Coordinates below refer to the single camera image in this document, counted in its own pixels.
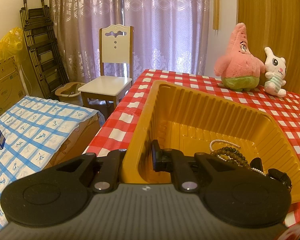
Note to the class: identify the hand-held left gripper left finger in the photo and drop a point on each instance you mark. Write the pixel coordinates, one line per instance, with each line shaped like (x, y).
(111, 162)

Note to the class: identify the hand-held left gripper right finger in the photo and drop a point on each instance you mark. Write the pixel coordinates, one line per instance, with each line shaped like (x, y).
(155, 155)

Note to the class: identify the yellow plastic tray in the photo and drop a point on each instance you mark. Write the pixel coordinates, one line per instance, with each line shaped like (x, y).
(202, 115)

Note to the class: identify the black wristwatch gold dial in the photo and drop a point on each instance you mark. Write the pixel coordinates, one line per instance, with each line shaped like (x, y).
(256, 163)

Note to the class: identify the beige plastic basin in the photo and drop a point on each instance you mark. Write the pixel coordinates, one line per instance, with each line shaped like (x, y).
(70, 93)

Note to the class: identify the blue checked cloth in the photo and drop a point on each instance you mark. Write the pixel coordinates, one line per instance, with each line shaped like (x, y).
(35, 130)

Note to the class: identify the white wooden chair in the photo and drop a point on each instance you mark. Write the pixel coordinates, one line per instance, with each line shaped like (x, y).
(115, 47)

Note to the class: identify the pink starfish plush toy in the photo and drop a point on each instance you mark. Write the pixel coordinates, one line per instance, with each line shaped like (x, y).
(237, 65)

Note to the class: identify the purple patterned curtain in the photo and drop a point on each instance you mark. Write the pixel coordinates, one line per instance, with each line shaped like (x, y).
(152, 30)

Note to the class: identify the cardboard box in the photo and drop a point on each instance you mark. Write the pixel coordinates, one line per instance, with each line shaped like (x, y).
(5, 87)

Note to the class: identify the red checked tablecloth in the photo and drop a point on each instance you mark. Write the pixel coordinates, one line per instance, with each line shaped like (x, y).
(277, 105)

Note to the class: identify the dark folding metal rack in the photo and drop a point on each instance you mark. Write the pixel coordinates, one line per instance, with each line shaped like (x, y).
(40, 50)

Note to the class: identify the white bunny plush toy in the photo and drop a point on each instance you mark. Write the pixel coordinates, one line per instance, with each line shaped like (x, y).
(275, 77)

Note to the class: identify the yellow plastic bag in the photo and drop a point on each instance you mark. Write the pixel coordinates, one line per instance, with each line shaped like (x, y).
(7, 45)

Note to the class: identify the wooden wall strip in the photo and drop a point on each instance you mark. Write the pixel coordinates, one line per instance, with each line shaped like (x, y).
(216, 12)

